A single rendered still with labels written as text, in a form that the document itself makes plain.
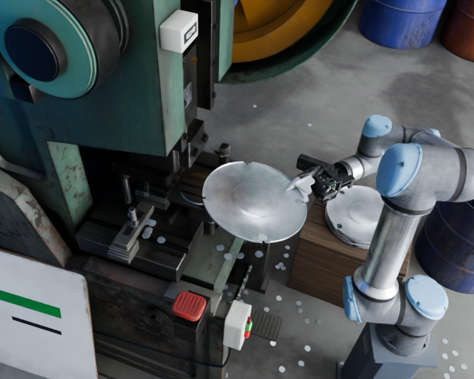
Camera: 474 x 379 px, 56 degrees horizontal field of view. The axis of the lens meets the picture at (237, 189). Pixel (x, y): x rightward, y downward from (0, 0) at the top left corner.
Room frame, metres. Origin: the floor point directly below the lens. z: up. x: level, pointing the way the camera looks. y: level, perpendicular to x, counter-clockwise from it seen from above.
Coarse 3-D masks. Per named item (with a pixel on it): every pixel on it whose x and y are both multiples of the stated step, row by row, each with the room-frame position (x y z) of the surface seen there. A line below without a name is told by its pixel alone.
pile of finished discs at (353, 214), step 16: (352, 192) 1.28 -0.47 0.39; (368, 192) 1.28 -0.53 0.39; (336, 208) 1.18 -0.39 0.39; (352, 208) 1.18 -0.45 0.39; (368, 208) 1.19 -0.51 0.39; (336, 224) 1.10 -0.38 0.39; (352, 224) 1.11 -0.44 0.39; (368, 224) 1.11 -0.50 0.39; (352, 240) 1.04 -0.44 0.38; (368, 240) 1.04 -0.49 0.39
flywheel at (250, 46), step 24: (240, 0) 1.22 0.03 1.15; (264, 0) 1.20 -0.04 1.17; (288, 0) 1.18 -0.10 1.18; (312, 0) 1.13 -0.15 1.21; (240, 24) 1.22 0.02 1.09; (264, 24) 1.20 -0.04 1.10; (288, 24) 1.15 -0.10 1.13; (312, 24) 1.13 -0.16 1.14; (240, 48) 1.18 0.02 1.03; (264, 48) 1.16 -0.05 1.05
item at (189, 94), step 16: (192, 48) 0.92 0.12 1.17; (192, 64) 0.92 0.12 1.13; (192, 80) 0.91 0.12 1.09; (192, 96) 0.91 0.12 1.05; (192, 112) 0.91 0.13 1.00; (192, 128) 0.88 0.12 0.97; (192, 144) 0.83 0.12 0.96; (144, 160) 0.82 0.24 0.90; (160, 160) 0.81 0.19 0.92; (176, 160) 0.81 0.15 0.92; (192, 160) 0.83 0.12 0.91
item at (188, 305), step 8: (176, 296) 0.53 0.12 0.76; (184, 296) 0.53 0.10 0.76; (192, 296) 0.53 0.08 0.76; (200, 296) 0.54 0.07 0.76; (176, 304) 0.51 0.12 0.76; (184, 304) 0.51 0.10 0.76; (192, 304) 0.51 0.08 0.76; (200, 304) 0.52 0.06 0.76; (176, 312) 0.49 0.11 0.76; (184, 312) 0.49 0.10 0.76; (192, 312) 0.49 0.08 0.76; (200, 312) 0.50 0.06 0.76; (192, 320) 0.48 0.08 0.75
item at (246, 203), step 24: (216, 168) 0.92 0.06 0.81; (240, 168) 0.94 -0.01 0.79; (264, 168) 0.96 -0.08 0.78; (216, 192) 0.83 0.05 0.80; (240, 192) 0.84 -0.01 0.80; (264, 192) 0.86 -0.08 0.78; (288, 192) 0.88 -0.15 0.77; (216, 216) 0.75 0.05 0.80; (240, 216) 0.76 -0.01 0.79; (264, 216) 0.77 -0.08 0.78; (288, 216) 0.79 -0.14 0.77
